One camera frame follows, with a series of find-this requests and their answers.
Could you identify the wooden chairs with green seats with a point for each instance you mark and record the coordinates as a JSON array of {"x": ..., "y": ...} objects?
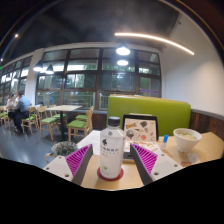
[{"x": 48, "y": 120}]

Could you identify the black tablet with sticker cover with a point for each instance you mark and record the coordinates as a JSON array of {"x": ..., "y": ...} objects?
[{"x": 140, "y": 128}]

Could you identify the white paper napkin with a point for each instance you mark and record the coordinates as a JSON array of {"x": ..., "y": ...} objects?
[{"x": 193, "y": 157}]

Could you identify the clear water bottle black cap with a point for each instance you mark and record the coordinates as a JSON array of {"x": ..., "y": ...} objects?
[{"x": 111, "y": 150}]

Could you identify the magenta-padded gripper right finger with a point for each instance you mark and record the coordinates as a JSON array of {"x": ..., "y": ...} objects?
[{"x": 146, "y": 159}]

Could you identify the light wooden dining table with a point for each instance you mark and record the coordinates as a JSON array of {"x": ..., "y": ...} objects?
[{"x": 63, "y": 108}]

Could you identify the green speckled ceramic mug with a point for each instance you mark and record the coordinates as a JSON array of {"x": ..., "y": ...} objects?
[{"x": 63, "y": 148}]

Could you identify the white ceramic bowl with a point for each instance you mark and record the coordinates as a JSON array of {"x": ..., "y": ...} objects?
[{"x": 186, "y": 140}]

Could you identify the flat round red coaster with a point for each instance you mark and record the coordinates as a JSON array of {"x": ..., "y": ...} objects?
[{"x": 100, "y": 175}]

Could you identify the person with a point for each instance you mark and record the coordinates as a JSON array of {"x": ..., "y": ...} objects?
[
  {"x": 22, "y": 106},
  {"x": 10, "y": 101}
]

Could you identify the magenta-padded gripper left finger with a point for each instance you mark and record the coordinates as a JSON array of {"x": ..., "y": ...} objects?
[{"x": 77, "y": 160}]

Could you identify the small blue-capped white bottle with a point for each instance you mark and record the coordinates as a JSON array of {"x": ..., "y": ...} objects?
[{"x": 164, "y": 142}]

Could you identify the long curved ceiling light strip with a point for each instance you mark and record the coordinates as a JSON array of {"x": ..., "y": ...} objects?
[{"x": 153, "y": 38}]

